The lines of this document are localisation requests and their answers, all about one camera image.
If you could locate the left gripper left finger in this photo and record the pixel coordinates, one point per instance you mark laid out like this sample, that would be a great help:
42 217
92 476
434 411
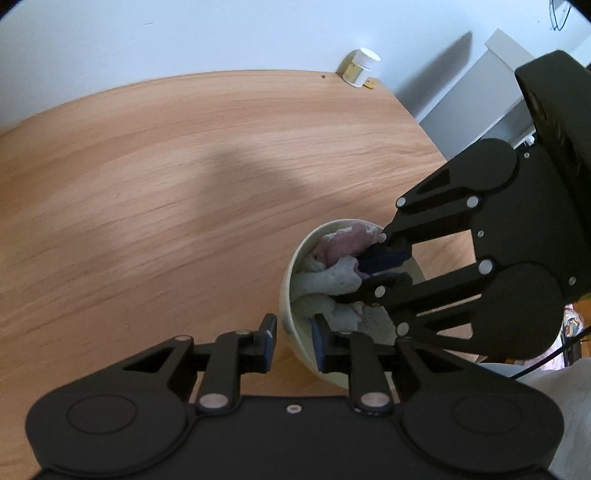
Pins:
230 356

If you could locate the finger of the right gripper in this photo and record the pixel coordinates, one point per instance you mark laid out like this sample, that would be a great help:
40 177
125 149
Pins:
452 300
396 240

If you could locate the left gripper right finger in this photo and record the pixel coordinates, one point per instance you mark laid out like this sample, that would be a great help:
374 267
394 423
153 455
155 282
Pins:
353 354

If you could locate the pink grey cleaning cloth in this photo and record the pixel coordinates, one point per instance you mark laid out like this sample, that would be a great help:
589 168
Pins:
329 270

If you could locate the white appliance with grille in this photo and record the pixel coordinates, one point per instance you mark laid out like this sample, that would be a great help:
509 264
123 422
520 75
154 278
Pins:
486 103

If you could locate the white pill bottle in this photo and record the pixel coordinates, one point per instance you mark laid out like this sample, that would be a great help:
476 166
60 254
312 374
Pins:
356 68

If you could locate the black camera box right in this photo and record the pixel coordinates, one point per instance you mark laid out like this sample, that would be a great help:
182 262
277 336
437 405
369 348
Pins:
556 89

